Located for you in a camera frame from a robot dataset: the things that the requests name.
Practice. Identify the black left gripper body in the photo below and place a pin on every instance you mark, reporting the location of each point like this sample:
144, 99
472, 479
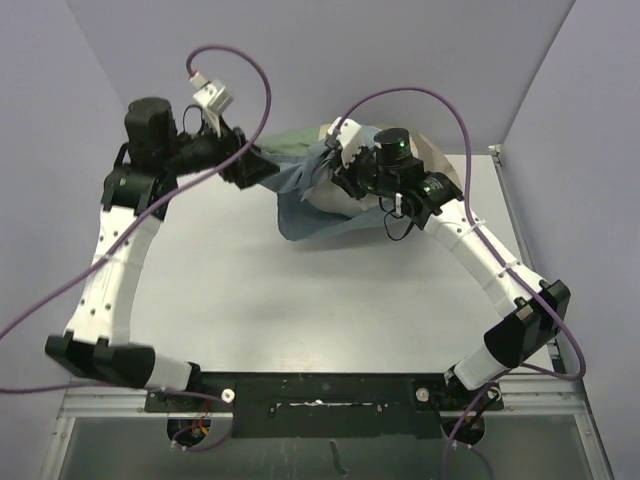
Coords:
213, 150

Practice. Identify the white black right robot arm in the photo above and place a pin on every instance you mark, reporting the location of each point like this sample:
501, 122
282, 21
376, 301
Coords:
530, 308

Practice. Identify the cream white pillow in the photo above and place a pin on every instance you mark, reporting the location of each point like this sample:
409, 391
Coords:
330, 198

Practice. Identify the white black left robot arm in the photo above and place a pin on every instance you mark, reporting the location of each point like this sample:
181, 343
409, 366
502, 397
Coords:
96, 342

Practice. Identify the blue-grey pillowcase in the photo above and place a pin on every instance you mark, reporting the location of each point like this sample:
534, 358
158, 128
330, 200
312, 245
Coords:
410, 189

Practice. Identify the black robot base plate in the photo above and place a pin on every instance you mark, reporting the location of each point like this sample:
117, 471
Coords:
327, 405

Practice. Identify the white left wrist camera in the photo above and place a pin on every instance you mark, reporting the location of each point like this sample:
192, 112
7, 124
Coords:
213, 97

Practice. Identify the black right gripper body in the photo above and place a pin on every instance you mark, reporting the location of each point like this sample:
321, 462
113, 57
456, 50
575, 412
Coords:
361, 174

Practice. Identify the aluminium frame rail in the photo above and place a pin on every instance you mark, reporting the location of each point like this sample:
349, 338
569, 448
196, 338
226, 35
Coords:
96, 343

